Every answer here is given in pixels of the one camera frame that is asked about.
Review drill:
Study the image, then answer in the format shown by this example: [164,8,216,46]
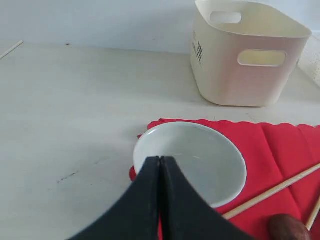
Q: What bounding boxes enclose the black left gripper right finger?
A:
[159,156,253,240]

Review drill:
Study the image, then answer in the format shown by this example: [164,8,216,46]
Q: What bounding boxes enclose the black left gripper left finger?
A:
[71,156,160,240]

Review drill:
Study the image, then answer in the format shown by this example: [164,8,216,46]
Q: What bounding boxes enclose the upper wooden chopstick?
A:
[222,163,320,220]

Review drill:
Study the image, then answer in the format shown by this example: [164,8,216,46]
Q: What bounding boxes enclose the wooden chopstick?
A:
[305,197,320,231]
[222,163,320,220]

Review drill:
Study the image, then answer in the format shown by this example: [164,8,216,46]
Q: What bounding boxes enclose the pale green bowl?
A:
[133,121,247,208]

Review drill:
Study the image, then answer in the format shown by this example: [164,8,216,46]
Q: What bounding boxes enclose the brown wooden spoon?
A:
[268,214,312,240]

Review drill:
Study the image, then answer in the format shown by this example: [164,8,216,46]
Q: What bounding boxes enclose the lower wooden chopstick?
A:
[305,197,320,231]

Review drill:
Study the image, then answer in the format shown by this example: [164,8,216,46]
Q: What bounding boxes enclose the cream plastic bin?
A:
[190,0,312,107]

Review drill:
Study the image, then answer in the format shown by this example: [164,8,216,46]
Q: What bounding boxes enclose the white perforated plastic basket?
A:
[297,34,320,87]

